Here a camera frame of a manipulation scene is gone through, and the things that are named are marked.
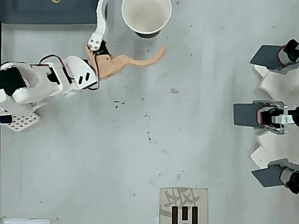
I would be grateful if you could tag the white flat panel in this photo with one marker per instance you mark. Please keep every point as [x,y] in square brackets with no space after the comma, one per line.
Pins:
[25,221]

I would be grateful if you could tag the cardboard card with black bars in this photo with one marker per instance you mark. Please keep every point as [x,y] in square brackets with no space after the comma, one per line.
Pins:
[183,205]

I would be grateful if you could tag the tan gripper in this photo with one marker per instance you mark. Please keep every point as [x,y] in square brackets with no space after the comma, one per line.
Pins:
[108,66]

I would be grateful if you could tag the round gold sticker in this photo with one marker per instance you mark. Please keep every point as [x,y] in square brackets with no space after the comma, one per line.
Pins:
[56,1]

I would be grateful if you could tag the upper dark grey paddle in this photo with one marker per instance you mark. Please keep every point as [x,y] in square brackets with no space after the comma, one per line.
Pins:
[266,57]

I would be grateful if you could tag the multi-legged robot device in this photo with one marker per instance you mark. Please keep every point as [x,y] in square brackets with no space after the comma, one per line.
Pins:
[275,149]

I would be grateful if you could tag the lower dark grey paddle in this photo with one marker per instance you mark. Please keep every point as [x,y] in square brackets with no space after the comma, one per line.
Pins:
[266,177]

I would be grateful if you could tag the dark grey paddle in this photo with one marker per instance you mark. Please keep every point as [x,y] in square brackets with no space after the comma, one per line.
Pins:
[266,177]
[266,57]

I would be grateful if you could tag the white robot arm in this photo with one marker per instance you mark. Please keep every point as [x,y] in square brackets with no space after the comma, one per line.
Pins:
[35,79]

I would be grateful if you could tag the black paper cup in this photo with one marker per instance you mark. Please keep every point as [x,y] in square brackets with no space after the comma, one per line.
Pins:
[146,16]

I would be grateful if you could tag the silver actuator with grey paddle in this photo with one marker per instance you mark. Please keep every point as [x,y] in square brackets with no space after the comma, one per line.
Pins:
[245,114]

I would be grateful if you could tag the grey plastic tray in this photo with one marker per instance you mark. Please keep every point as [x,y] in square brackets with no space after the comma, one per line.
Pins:
[35,11]

